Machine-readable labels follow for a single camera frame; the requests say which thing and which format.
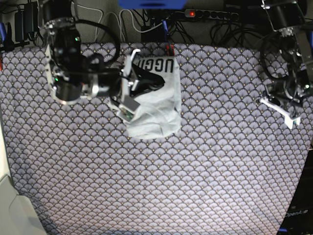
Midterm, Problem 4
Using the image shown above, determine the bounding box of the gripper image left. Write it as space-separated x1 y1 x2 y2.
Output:
109 64 164 103

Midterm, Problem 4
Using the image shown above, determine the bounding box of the beige plastic bin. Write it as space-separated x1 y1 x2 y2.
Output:
0 175 46 235

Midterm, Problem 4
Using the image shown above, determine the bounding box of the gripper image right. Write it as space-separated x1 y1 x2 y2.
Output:
265 81 313 108

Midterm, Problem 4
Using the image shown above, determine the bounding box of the blue box overhead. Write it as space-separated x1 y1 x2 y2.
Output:
118 0 187 9

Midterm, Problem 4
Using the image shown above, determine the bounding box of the black box under table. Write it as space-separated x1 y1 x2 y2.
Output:
141 26 165 43

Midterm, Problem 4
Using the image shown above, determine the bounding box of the black OpenArm case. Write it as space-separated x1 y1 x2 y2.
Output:
277 150 313 235

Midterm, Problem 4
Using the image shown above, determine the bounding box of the fan-patterned tablecloth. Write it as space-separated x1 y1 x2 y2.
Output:
0 44 313 235

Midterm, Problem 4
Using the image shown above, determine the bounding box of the grey T-shirt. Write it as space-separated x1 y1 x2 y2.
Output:
124 56 182 140

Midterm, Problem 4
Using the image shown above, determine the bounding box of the robot arm image right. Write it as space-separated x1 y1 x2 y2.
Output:
260 0 313 109

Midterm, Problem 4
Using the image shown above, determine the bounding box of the black power strip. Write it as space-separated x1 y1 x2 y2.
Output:
184 9 239 21

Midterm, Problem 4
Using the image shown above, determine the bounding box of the red black table clamp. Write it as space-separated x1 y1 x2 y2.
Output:
166 44 175 56

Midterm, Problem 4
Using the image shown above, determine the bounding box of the black power adapter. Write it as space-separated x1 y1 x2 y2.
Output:
14 1 39 42

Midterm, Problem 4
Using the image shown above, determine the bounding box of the white cable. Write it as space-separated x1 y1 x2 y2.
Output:
70 0 163 42

